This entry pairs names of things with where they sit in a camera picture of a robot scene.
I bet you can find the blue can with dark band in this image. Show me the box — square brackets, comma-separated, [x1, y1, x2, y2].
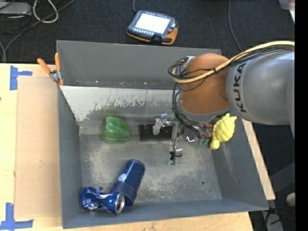
[110, 159, 146, 207]

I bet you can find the brown cardboard board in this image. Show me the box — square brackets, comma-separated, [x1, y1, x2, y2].
[13, 77, 64, 221]

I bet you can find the yellow toy pineapple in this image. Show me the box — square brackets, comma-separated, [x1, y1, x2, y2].
[209, 113, 238, 151]

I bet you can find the crushed blue drink can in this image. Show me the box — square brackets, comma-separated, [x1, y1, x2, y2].
[79, 186, 126, 215]

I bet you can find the grey metal bin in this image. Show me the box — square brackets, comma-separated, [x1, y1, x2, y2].
[55, 39, 270, 230]

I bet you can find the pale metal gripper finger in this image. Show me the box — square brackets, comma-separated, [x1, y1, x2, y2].
[165, 141, 183, 166]
[153, 113, 169, 136]

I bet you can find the green toy bell pepper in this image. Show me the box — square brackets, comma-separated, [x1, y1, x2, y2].
[101, 115, 132, 144]

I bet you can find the black flat block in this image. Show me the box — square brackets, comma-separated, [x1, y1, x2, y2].
[138, 124, 174, 142]

